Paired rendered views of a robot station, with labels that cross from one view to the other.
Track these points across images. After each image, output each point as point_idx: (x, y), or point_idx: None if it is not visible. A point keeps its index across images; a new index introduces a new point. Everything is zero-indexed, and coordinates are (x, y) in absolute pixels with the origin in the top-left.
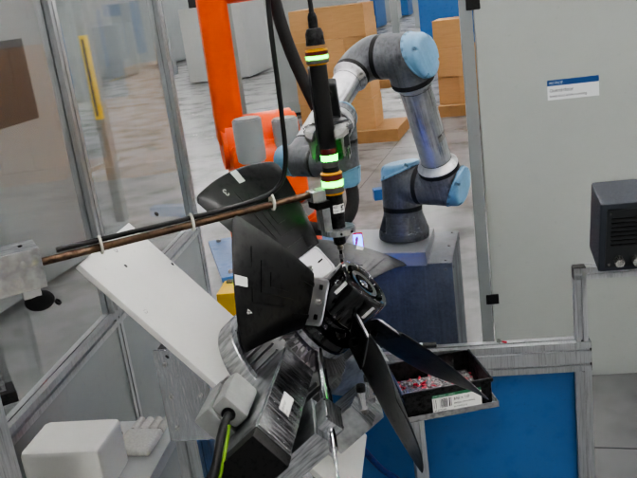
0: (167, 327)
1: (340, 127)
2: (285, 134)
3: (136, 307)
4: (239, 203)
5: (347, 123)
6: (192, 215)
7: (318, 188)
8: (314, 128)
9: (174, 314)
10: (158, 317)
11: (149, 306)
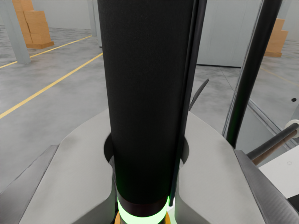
0: (272, 176)
1: (87, 128)
2: (240, 82)
3: (292, 156)
4: (266, 143)
5: (25, 191)
6: (294, 122)
7: (172, 214)
8: (204, 163)
9: (288, 196)
10: (283, 173)
11: (295, 170)
